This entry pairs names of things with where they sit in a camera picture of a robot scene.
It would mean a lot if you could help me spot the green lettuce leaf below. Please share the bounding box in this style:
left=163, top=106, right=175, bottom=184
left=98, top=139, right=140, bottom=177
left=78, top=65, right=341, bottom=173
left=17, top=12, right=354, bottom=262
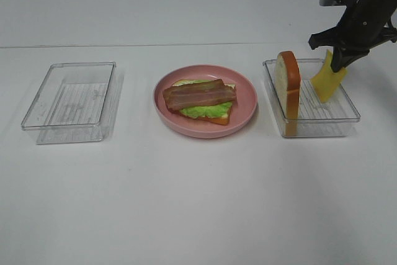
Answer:
left=179, top=101, right=233, bottom=119

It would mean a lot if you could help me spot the pink round plate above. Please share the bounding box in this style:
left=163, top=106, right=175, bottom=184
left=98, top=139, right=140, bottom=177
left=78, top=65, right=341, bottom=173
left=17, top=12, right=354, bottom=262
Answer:
left=153, top=65, right=257, bottom=138

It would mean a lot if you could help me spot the white bread slice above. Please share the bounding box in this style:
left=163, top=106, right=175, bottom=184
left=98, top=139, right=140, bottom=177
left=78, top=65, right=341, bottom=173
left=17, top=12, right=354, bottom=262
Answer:
left=171, top=83, right=236, bottom=125

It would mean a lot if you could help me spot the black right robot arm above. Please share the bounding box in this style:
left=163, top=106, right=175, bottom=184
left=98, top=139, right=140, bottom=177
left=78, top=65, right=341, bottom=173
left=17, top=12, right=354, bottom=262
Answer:
left=308, top=0, right=396, bottom=73

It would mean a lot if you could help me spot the pink bacon strip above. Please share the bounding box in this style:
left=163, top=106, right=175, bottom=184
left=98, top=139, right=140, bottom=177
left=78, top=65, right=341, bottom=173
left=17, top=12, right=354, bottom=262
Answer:
left=166, top=86, right=236, bottom=110

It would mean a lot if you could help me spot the yellow cheese slice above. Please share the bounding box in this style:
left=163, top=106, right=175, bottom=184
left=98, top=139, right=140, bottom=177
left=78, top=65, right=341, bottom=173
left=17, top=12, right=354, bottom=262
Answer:
left=310, top=50, right=347, bottom=103

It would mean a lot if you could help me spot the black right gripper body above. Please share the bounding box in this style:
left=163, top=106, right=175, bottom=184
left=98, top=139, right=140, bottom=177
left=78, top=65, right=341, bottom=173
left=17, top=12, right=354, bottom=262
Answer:
left=309, top=1, right=396, bottom=50

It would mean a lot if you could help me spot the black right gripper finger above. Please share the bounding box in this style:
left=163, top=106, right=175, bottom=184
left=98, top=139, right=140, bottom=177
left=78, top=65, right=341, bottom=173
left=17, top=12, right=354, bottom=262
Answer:
left=341, top=49, right=370, bottom=68
left=331, top=47, right=344, bottom=73

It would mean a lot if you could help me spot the brown bacon strip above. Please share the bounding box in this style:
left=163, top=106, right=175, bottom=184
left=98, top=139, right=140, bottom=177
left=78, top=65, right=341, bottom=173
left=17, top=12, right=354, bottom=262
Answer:
left=163, top=79, right=228, bottom=99

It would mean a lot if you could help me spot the clear plastic right tray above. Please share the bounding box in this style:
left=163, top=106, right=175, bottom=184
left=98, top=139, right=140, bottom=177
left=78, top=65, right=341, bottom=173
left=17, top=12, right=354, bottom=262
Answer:
left=263, top=58, right=360, bottom=138

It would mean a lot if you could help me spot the clear plastic tray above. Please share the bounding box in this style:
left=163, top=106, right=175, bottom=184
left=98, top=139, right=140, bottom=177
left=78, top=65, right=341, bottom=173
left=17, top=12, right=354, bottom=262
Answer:
left=21, top=61, right=117, bottom=145
left=263, top=58, right=360, bottom=138

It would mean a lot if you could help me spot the clear plastic left tray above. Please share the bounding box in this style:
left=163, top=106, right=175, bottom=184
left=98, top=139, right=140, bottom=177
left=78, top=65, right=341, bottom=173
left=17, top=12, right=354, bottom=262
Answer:
left=21, top=61, right=117, bottom=145

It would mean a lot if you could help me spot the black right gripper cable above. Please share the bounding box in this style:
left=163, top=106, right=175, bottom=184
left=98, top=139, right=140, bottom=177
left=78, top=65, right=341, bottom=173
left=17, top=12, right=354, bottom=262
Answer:
left=384, top=18, right=397, bottom=35

